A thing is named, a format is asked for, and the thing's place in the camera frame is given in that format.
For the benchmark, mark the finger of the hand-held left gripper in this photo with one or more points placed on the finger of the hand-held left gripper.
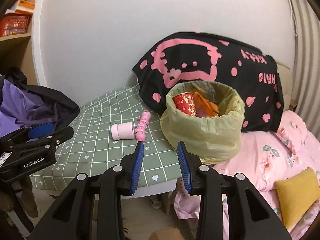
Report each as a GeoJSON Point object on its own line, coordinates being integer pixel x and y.
{"type": "Point", "coordinates": [41, 130]}
{"type": "Point", "coordinates": [50, 136]}

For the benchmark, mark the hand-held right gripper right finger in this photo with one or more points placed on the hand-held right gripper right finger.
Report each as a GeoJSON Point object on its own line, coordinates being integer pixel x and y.
{"type": "Point", "coordinates": [183, 165]}

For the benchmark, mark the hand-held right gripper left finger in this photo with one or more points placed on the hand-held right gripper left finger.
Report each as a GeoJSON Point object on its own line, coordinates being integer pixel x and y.
{"type": "Point", "coordinates": [137, 165]}

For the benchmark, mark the yellow plastic bag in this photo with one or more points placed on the yellow plastic bag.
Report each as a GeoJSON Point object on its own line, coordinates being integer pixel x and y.
{"type": "Point", "coordinates": [200, 135]}

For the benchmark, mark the red gold patterned packet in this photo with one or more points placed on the red gold patterned packet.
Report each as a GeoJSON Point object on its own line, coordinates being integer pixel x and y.
{"type": "Point", "coordinates": [185, 103]}

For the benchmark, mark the orange snack wrapper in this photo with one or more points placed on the orange snack wrapper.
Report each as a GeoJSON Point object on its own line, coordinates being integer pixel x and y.
{"type": "Point", "coordinates": [205, 102]}

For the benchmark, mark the brown plush object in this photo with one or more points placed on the brown plush object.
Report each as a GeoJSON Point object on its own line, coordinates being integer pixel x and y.
{"type": "Point", "coordinates": [27, 195]}

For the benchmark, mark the purple garment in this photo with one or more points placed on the purple garment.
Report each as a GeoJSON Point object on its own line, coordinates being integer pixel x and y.
{"type": "Point", "coordinates": [22, 105]}

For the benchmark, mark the black garment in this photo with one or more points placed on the black garment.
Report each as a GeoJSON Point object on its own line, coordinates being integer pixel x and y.
{"type": "Point", "coordinates": [62, 105]}

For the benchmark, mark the green checked tablecloth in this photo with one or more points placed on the green checked tablecloth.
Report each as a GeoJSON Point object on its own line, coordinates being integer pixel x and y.
{"type": "Point", "coordinates": [105, 150]}

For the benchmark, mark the pink cylindrical container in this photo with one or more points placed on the pink cylindrical container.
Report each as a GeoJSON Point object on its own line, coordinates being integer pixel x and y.
{"type": "Point", "coordinates": [123, 131]}

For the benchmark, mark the black and white sneaker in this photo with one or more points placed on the black and white sneaker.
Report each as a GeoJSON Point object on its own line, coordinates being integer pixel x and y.
{"type": "Point", "coordinates": [155, 202]}

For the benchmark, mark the tan rounded object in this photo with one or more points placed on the tan rounded object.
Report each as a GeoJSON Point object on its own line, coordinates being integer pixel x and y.
{"type": "Point", "coordinates": [166, 233]}

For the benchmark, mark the pink floral blanket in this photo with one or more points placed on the pink floral blanket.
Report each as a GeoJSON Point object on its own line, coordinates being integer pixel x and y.
{"type": "Point", "coordinates": [262, 160]}

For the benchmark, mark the wooden shelf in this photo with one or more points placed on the wooden shelf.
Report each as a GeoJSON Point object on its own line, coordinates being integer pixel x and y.
{"type": "Point", "coordinates": [15, 55]}

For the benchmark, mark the red plastic basket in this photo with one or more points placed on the red plastic basket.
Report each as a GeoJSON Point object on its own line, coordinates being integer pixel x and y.
{"type": "Point", "coordinates": [15, 25]}

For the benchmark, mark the black pillow with pink print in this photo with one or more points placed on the black pillow with pink print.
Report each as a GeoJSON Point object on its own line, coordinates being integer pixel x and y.
{"type": "Point", "coordinates": [200, 52]}

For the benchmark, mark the yellow cushion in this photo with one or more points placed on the yellow cushion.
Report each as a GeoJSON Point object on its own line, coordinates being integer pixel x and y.
{"type": "Point", "coordinates": [297, 195]}

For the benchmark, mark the orange box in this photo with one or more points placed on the orange box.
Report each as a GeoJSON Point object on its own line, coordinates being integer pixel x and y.
{"type": "Point", "coordinates": [25, 6]}

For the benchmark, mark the beige headboard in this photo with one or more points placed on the beige headboard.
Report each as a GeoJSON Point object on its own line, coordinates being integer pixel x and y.
{"type": "Point", "coordinates": [287, 85]}

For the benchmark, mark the grey curtain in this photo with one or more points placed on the grey curtain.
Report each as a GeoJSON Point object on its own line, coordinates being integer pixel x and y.
{"type": "Point", "coordinates": [307, 55]}

